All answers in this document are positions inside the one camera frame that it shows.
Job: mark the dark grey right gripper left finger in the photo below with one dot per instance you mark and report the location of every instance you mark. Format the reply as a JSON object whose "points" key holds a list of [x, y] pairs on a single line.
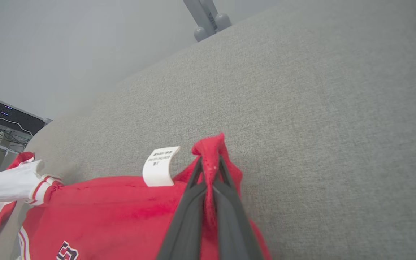
{"points": [[186, 224]]}

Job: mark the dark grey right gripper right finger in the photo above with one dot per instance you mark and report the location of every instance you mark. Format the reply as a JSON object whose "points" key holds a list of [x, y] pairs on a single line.
{"points": [[235, 231]]}

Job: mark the grey rounded post foot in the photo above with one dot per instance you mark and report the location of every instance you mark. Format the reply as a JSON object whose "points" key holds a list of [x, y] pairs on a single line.
{"points": [[222, 21], [200, 34]]}

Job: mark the grey partition post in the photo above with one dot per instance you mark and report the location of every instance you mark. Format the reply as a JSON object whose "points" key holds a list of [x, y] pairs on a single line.
{"points": [[202, 12]]}

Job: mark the black computer case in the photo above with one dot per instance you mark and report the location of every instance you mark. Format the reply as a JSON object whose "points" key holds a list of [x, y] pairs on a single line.
{"points": [[2, 113]]}

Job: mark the red white basketball jersey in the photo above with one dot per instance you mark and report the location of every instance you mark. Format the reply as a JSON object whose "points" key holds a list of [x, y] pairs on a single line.
{"points": [[121, 209]]}

